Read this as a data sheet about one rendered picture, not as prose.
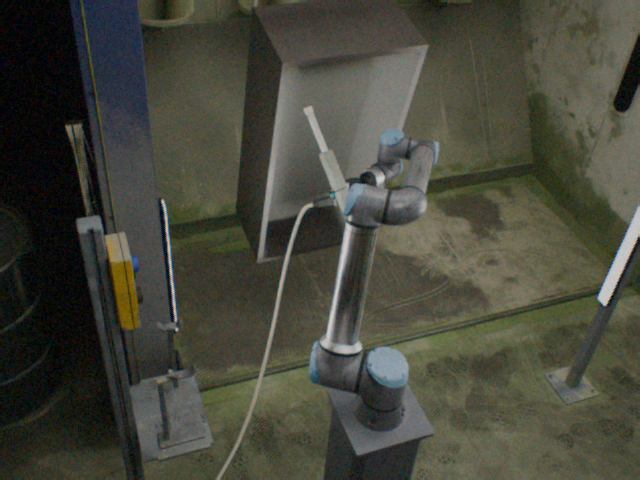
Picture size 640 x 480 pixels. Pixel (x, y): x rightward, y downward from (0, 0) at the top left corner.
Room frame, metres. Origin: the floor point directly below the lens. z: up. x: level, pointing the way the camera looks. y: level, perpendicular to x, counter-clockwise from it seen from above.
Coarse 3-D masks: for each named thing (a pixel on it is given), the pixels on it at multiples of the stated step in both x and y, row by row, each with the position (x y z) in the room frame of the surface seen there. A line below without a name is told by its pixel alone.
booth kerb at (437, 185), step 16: (448, 176) 3.86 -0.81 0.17; (464, 176) 3.91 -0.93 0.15; (480, 176) 3.96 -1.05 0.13; (496, 176) 4.01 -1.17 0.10; (512, 176) 4.06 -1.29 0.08; (176, 224) 3.15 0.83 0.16; (192, 224) 3.19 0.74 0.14; (208, 224) 3.23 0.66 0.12; (224, 224) 3.26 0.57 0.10; (240, 224) 3.30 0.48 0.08
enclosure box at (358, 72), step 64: (384, 0) 2.84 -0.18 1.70; (256, 64) 2.58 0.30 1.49; (320, 64) 2.84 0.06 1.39; (384, 64) 2.87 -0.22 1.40; (256, 128) 2.57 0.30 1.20; (320, 128) 2.94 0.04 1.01; (384, 128) 2.80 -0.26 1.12; (256, 192) 2.57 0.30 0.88; (320, 192) 3.06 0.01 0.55; (256, 256) 2.55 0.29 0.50
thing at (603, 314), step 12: (636, 252) 2.31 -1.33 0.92; (624, 276) 2.31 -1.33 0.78; (612, 300) 2.31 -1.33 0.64; (600, 312) 2.33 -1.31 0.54; (612, 312) 2.32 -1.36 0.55; (600, 324) 2.31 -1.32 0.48; (588, 336) 2.33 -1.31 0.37; (600, 336) 2.32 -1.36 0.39; (588, 348) 2.31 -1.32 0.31; (576, 360) 2.34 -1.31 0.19; (588, 360) 2.32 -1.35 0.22; (576, 372) 2.31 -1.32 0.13; (576, 384) 2.32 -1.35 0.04
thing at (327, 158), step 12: (312, 108) 2.32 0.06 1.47; (312, 120) 2.29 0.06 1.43; (324, 144) 2.25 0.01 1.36; (324, 156) 2.22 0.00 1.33; (324, 168) 2.22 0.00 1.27; (336, 168) 2.21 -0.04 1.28; (336, 180) 2.18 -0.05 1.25; (336, 192) 2.17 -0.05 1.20; (324, 204) 2.21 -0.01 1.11; (336, 204) 2.16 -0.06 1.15
